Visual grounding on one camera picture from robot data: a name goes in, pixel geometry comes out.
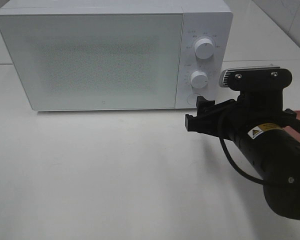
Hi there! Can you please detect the white microwave knob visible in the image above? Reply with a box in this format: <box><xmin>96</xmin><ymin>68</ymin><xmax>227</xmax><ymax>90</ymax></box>
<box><xmin>194</xmin><ymin>36</ymin><xmax>215</xmax><ymax>60</ymax></box>
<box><xmin>190</xmin><ymin>70</ymin><xmax>209</xmax><ymax>89</ymax></box>

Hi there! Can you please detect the white lower microwave knob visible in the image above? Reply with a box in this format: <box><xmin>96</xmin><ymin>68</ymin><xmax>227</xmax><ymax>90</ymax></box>
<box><xmin>190</xmin><ymin>70</ymin><xmax>209</xmax><ymax>89</ymax></box>

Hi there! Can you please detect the white upper microwave knob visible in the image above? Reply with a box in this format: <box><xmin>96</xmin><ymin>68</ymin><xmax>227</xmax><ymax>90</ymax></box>
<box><xmin>194</xmin><ymin>36</ymin><xmax>215</xmax><ymax>60</ymax></box>

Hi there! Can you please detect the white microwave oven body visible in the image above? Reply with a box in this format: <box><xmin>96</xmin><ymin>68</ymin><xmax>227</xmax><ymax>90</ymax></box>
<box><xmin>0</xmin><ymin>0</ymin><xmax>233</xmax><ymax>111</ymax></box>

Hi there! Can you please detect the white microwave door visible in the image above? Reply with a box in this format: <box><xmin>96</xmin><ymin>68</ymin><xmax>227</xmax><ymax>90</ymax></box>
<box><xmin>0</xmin><ymin>14</ymin><xmax>183</xmax><ymax>111</ymax></box>

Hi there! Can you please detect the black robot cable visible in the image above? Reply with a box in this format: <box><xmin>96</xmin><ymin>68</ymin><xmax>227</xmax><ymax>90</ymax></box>
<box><xmin>218</xmin><ymin>109</ymin><xmax>300</xmax><ymax>186</ymax></box>

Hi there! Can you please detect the round white door release button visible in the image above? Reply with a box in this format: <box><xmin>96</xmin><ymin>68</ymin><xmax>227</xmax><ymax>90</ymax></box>
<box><xmin>186</xmin><ymin>93</ymin><xmax>201</xmax><ymax>106</ymax></box>

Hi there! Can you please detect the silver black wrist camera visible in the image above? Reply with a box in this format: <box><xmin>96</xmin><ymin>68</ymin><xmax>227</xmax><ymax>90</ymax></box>
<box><xmin>219</xmin><ymin>66</ymin><xmax>293</xmax><ymax>115</ymax></box>

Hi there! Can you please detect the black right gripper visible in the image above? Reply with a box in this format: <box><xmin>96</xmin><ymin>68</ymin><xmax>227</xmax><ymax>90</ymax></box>
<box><xmin>185</xmin><ymin>95</ymin><xmax>240</xmax><ymax>137</ymax></box>

